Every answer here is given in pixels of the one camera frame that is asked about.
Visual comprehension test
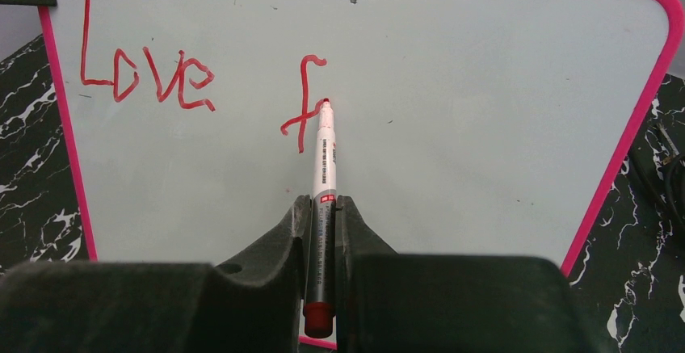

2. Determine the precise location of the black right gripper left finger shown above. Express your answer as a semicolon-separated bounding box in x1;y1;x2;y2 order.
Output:
1;195;310;352

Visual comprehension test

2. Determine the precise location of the pink framed whiteboard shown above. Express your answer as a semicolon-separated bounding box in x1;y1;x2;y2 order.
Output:
41;0;684;271

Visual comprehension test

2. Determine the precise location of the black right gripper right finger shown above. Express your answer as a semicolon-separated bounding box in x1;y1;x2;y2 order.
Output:
335;196;597;352

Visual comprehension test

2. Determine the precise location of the white red whiteboard marker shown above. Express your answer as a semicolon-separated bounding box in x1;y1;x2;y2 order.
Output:
303;99;338;338

